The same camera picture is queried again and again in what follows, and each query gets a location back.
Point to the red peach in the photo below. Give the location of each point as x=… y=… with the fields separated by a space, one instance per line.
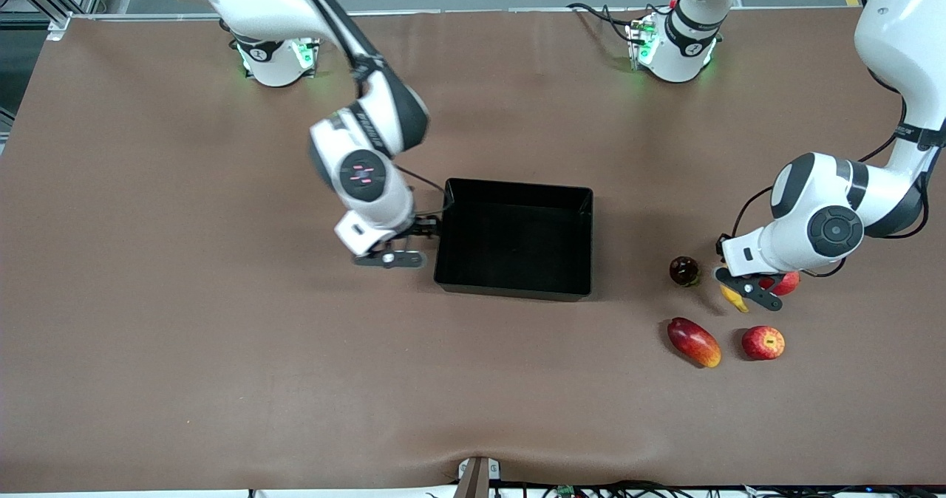
x=789 y=284

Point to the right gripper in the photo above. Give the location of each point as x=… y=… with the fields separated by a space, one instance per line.
x=426 y=226

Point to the yellow banana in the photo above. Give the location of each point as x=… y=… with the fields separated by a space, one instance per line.
x=735 y=300

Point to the silver table edge rail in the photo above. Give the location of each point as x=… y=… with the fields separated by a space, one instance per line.
x=480 y=11

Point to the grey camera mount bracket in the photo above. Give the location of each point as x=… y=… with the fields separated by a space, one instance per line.
x=477 y=477

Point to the red yellow mango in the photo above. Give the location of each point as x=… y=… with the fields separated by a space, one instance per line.
x=693 y=341

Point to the black plastic box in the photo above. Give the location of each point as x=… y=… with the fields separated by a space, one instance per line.
x=517 y=247

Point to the dark purple mangosteen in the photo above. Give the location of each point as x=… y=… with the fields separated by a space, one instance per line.
x=684 y=270

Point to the small red apple yellow spot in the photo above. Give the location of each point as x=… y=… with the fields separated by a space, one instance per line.
x=763 y=343

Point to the brown table cover sheet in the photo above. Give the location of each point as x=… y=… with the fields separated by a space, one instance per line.
x=222 y=372

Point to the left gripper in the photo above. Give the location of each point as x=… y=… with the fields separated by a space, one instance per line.
x=719 y=245

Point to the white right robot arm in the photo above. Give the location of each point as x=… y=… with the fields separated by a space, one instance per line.
x=251 y=3

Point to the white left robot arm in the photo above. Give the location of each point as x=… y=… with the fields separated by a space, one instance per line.
x=902 y=32

